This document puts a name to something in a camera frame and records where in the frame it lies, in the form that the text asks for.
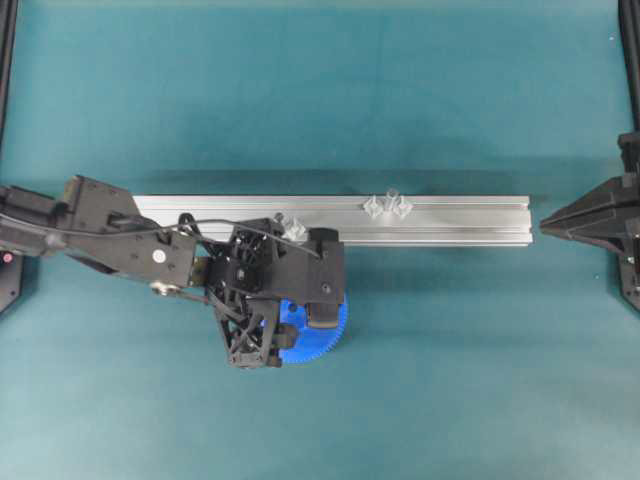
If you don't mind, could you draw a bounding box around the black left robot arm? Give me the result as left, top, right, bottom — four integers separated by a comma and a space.
1, 176, 347, 369

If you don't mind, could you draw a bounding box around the large blue plastic gear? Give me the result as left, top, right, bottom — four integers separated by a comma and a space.
279, 296, 348, 364

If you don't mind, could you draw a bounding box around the black frame post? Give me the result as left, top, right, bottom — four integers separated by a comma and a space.
0, 0, 19, 137
618, 0, 639, 131

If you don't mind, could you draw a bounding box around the black camera cable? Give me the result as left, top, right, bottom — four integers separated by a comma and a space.
0, 211, 321, 261

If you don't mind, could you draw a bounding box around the long aluminium extrusion rail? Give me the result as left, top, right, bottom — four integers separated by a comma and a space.
134, 195, 533, 247

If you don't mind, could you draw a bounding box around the black left frame post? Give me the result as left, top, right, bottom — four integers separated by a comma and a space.
0, 0, 19, 137

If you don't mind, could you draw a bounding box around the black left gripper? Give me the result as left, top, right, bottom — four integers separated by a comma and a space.
200, 218, 346, 369

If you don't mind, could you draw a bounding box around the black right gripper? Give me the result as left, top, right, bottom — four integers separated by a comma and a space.
539, 131, 639, 308

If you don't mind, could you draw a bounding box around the clear bracket beside tall shaft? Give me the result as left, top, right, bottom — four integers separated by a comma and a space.
362, 195, 384, 219

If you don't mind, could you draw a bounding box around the black right frame post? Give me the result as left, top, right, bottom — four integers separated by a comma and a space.
618, 0, 639, 131

